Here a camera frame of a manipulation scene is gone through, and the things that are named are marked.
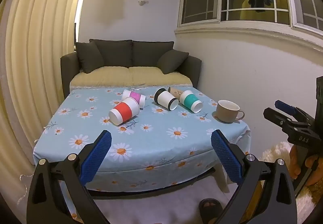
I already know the brown paper cup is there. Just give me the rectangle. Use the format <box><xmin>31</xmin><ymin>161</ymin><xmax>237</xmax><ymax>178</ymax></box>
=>
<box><xmin>168</xmin><ymin>87</ymin><xmax>186</xmax><ymax>99</ymax></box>

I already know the cream curtain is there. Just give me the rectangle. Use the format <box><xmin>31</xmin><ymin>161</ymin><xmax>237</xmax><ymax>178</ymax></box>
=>
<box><xmin>0</xmin><ymin>0</ymin><xmax>89</xmax><ymax>172</ymax></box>

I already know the blue daisy print tablecloth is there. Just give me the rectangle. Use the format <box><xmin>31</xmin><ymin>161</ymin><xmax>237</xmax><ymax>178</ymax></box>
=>
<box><xmin>33</xmin><ymin>86</ymin><xmax>251</xmax><ymax>193</ymax></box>

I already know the black banded white paper cup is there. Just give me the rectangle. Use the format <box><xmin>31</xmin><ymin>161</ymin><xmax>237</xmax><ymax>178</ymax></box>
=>
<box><xmin>154</xmin><ymin>88</ymin><xmax>178</xmax><ymax>111</ymax></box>

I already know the white string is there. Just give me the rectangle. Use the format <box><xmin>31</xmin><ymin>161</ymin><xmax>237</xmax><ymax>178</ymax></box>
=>
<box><xmin>19</xmin><ymin>173</ymin><xmax>34</xmax><ymax>205</ymax></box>

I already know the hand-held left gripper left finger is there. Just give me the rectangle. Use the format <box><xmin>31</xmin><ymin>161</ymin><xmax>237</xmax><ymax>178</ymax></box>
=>
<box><xmin>26</xmin><ymin>130</ymin><xmax>112</xmax><ymax>224</ymax></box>

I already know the dark grey throw pillow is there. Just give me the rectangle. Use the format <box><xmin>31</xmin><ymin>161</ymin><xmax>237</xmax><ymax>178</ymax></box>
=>
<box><xmin>156</xmin><ymin>50</ymin><xmax>189</xmax><ymax>75</ymax></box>
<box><xmin>76</xmin><ymin>42</ymin><xmax>104</xmax><ymax>74</ymax></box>

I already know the yellow fleece seat cover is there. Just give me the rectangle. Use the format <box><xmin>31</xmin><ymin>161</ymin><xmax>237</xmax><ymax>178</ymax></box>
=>
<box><xmin>70</xmin><ymin>66</ymin><xmax>193</xmax><ymax>89</ymax></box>

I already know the beige ceramic mug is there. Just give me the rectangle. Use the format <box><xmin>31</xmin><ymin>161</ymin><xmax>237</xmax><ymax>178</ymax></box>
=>
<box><xmin>216</xmin><ymin>100</ymin><xmax>245</xmax><ymax>124</ymax></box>

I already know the teal banded white paper cup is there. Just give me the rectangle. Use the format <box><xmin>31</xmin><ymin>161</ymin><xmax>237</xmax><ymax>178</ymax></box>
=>
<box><xmin>179</xmin><ymin>90</ymin><xmax>203</xmax><ymax>114</ymax></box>

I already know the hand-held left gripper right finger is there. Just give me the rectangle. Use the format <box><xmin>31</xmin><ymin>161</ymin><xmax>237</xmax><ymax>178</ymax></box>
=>
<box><xmin>211</xmin><ymin>130</ymin><xmax>298</xmax><ymax>224</ymax></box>

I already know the pink banded white paper cup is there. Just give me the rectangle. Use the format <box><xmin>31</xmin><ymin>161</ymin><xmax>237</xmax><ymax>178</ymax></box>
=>
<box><xmin>122</xmin><ymin>89</ymin><xmax>146</xmax><ymax>110</ymax></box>

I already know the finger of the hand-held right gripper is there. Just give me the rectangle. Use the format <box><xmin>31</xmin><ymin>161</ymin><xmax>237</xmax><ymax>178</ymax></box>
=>
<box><xmin>263</xmin><ymin>107</ymin><xmax>298</xmax><ymax>137</ymax></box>
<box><xmin>275</xmin><ymin>100</ymin><xmax>315</xmax><ymax>124</ymax></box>

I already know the person's foot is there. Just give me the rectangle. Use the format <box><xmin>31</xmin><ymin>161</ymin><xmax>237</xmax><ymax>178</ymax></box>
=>
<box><xmin>203</xmin><ymin>202</ymin><xmax>220</xmax><ymax>224</ymax></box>

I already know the black sandal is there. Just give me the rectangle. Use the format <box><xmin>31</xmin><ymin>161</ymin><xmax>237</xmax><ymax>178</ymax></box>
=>
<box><xmin>198</xmin><ymin>198</ymin><xmax>225</xmax><ymax>224</ymax></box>

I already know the red banded white paper cup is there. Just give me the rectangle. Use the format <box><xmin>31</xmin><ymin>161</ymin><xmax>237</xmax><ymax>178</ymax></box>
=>
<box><xmin>108</xmin><ymin>97</ymin><xmax>140</xmax><ymax>126</ymax></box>

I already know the person's right hand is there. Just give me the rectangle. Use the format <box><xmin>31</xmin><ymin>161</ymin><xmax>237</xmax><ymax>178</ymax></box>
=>
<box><xmin>289</xmin><ymin>144</ymin><xmax>323</xmax><ymax>187</ymax></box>

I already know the dark grey sofa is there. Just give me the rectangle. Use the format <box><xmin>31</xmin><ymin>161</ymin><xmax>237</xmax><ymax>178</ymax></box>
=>
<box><xmin>60</xmin><ymin>39</ymin><xmax>202</xmax><ymax>99</ymax></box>

